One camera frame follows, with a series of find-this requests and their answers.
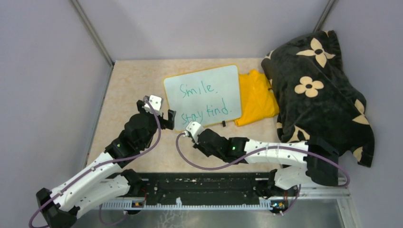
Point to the yellow-framed whiteboard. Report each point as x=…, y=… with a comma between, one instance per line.
x=208, y=96

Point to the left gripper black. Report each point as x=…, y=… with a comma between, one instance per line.
x=169, y=123

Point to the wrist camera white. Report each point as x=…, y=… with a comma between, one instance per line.
x=153, y=104
x=193, y=130

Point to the aluminium rail frame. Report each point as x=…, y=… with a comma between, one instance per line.
x=226, y=200

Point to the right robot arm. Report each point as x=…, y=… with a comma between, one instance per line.
x=311, y=161

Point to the black floral blanket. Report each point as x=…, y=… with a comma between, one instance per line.
x=316, y=98

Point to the yellow folded cloth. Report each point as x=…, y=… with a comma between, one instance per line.
x=257, y=98

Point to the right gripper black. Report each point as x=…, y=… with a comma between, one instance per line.
x=200, y=147

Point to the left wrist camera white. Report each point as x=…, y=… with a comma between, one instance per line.
x=153, y=104

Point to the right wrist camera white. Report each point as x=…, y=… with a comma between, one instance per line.
x=193, y=130

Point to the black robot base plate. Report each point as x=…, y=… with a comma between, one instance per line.
x=162, y=183

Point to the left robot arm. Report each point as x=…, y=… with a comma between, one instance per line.
x=106, y=177

